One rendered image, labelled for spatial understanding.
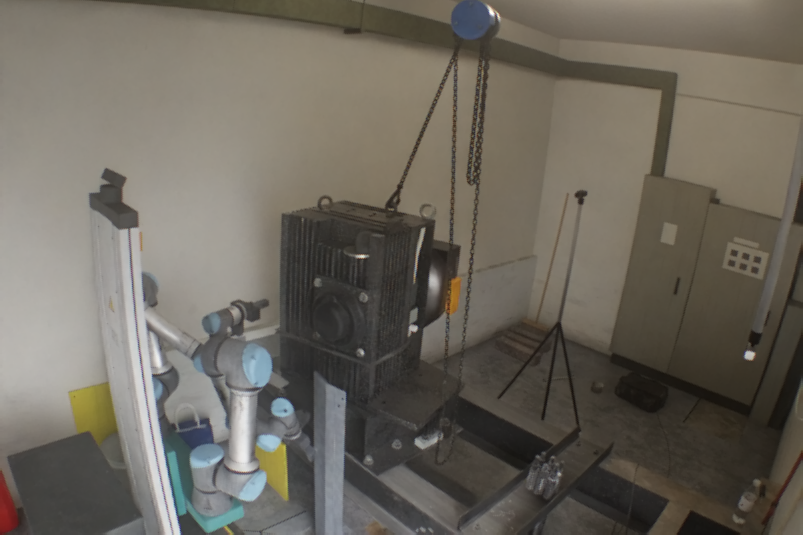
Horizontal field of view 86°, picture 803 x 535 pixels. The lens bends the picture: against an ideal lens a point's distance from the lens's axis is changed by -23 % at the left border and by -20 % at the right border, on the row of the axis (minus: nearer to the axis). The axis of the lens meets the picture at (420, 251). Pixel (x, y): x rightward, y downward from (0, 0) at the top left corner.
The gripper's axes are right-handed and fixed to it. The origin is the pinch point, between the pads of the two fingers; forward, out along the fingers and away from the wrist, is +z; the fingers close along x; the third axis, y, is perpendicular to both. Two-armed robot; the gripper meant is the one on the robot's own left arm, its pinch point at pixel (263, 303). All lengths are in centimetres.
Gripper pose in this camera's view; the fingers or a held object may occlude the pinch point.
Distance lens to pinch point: 224.7
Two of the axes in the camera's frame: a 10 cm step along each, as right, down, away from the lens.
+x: -8.7, -2.2, 4.5
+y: 1.0, -9.6, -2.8
